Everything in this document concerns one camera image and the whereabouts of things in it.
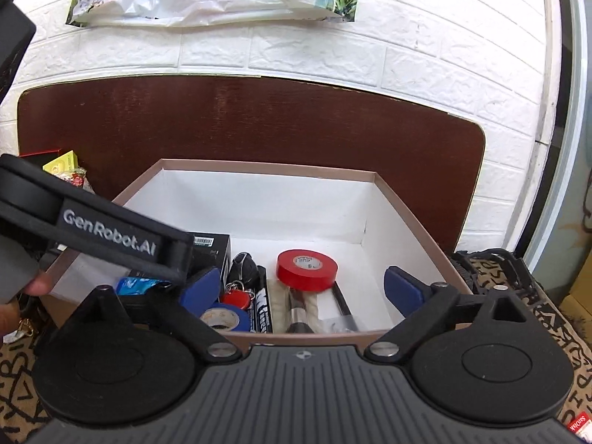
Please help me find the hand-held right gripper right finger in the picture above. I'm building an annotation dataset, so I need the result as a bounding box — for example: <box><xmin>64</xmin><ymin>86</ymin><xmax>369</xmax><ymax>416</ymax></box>
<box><xmin>364</xmin><ymin>266</ymin><xmax>542</xmax><ymax>364</ymax></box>

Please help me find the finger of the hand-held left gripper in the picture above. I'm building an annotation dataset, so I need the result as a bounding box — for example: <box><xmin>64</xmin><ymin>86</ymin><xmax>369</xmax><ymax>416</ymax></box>
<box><xmin>128</xmin><ymin>235</ymin><xmax>194</xmax><ymax>286</ymax></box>

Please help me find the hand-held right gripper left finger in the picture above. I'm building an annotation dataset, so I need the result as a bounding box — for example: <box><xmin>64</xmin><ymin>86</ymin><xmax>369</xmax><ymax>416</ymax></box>
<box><xmin>69</xmin><ymin>267</ymin><xmax>244</xmax><ymax>362</ymax></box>

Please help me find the red key fob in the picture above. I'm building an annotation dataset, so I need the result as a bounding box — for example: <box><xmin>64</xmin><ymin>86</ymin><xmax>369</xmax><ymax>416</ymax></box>
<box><xmin>221</xmin><ymin>289</ymin><xmax>253</xmax><ymax>308</ymax></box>

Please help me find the black box with barcode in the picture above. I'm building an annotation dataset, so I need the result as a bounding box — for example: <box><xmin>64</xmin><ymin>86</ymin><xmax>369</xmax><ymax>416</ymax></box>
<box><xmin>187</xmin><ymin>232</ymin><xmax>232</xmax><ymax>278</ymax></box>

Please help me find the blue tape roll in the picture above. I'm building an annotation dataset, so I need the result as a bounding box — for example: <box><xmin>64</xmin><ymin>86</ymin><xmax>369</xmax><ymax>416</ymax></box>
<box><xmin>200</xmin><ymin>304</ymin><xmax>253</xmax><ymax>333</ymax></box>

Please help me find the black car key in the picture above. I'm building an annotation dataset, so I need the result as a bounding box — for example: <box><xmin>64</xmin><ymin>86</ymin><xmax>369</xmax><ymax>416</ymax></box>
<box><xmin>226</xmin><ymin>252</ymin><xmax>260</xmax><ymax>292</ymax></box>

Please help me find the blue box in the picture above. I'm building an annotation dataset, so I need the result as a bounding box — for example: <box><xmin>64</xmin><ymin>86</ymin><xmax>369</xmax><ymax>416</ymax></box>
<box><xmin>115</xmin><ymin>276</ymin><xmax>169</xmax><ymax>296</ymax></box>

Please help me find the black pen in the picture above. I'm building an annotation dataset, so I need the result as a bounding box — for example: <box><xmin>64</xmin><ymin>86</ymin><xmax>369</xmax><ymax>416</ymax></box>
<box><xmin>330</xmin><ymin>282</ymin><xmax>359</xmax><ymax>331</ymax></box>

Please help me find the black blue marker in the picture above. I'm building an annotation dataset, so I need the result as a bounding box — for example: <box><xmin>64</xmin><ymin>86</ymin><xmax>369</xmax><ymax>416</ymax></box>
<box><xmin>250</xmin><ymin>265</ymin><xmax>273</xmax><ymax>334</ymax></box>

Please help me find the beige fabric piece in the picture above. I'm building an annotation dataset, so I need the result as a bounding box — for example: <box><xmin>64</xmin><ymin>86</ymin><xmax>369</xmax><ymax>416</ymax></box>
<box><xmin>272</xmin><ymin>282</ymin><xmax>324</xmax><ymax>334</ymax></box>

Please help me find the red tape roll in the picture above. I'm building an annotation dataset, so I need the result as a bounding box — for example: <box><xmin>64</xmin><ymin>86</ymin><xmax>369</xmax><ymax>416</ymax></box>
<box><xmin>276</xmin><ymin>249</ymin><xmax>339</xmax><ymax>293</ymax></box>

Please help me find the metal cylinder tool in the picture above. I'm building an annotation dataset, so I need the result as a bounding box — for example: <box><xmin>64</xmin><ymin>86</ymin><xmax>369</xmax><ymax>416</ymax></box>
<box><xmin>286</xmin><ymin>287</ymin><xmax>312</xmax><ymax>334</ymax></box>

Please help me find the brown cardboard box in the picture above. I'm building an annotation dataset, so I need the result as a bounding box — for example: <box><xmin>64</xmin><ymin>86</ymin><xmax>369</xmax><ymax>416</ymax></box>
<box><xmin>39</xmin><ymin>158</ymin><xmax>473</xmax><ymax>357</ymax></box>

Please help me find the person's left hand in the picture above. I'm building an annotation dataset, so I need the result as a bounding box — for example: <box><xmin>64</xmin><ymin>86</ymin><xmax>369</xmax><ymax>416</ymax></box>
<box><xmin>0</xmin><ymin>272</ymin><xmax>53</xmax><ymax>340</ymax></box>

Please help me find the colourful candy bag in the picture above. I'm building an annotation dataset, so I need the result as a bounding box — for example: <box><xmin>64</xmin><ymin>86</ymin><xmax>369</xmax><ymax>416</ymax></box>
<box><xmin>54</xmin><ymin>166</ymin><xmax>95</xmax><ymax>195</ymax></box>

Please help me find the yellow green small box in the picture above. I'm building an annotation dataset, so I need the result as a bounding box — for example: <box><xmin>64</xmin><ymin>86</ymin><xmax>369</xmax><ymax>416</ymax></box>
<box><xmin>43</xmin><ymin>150</ymin><xmax>79</xmax><ymax>174</ymax></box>

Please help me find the letter-patterned table cloth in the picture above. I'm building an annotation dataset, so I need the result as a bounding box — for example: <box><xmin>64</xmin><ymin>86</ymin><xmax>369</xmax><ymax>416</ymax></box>
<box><xmin>0</xmin><ymin>250</ymin><xmax>592</xmax><ymax>444</ymax></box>

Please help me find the dark brown wooden board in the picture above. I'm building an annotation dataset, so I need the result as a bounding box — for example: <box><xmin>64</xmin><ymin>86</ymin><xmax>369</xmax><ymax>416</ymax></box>
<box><xmin>16</xmin><ymin>74</ymin><xmax>486</xmax><ymax>255</ymax></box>

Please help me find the yellow cardboard carton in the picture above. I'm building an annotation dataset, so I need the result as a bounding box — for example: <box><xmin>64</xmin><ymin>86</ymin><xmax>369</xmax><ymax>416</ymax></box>
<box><xmin>557</xmin><ymin>259</ymin><xmax>592</xmax><ymax>329</ymax></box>

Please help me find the red card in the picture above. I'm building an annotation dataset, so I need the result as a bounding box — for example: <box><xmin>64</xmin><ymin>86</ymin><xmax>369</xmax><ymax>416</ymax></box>
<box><xmin>562</xmin><ymin>414</ymin><xmax>592</xmax><ymax>442</ymax></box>

